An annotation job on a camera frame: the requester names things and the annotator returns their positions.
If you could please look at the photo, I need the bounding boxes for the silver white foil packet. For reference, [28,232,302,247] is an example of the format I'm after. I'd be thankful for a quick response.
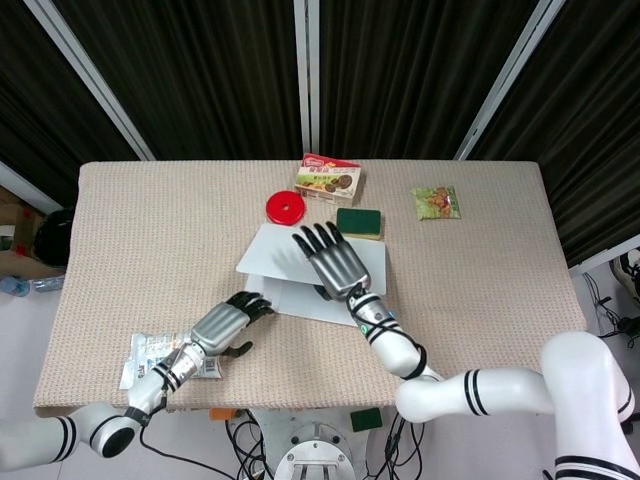
[118,330,224,390]

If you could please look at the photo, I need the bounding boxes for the red round disc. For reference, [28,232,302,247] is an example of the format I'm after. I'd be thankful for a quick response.
[265,190,306,227]

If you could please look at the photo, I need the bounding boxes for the red green snack box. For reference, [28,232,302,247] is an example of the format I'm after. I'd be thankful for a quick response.
[293,152,364,207]

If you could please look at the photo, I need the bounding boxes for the white tray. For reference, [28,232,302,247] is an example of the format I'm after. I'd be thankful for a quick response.
[235,222,389,328]

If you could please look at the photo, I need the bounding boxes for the green yellow sponge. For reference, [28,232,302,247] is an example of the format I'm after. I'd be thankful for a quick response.
[334,207,384,242]

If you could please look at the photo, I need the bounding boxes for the black white sneaker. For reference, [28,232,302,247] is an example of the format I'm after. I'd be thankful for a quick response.
[609,245,640,307]

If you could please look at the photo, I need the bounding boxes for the black bag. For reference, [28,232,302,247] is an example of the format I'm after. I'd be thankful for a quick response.
[32,207,76,268]

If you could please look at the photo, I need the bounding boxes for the cardboard box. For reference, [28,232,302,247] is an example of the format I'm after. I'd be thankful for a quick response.
[0,185,65,279]

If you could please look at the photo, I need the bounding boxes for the beige woven tablecloth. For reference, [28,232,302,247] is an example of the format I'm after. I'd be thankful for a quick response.
[32,159,589,420]

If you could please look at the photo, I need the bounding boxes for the grey metal frame post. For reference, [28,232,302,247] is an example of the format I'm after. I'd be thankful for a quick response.
[453,0,569,162]
[23,0,155,162]
[292,0,322,161]

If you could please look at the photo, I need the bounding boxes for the black curtain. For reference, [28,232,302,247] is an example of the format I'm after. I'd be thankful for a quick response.
[0,0,640,268]

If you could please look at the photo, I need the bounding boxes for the green snack packet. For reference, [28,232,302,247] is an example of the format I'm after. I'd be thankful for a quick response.
[410,185,463,221]

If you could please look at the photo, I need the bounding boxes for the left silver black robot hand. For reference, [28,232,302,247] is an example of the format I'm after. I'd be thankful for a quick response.
[189,290,275,359]

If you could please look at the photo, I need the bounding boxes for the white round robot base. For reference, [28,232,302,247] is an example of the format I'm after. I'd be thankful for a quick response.
[273,422,365,480]

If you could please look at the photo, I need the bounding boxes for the black floor cables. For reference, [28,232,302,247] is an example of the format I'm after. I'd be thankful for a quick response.
[579,273,640,351]

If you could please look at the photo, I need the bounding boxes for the clear plastic bottle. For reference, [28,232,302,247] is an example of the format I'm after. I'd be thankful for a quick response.
[0,273,65,297]

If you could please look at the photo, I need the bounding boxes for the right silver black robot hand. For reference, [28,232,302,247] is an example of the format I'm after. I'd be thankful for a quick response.
[291,221,372,303]

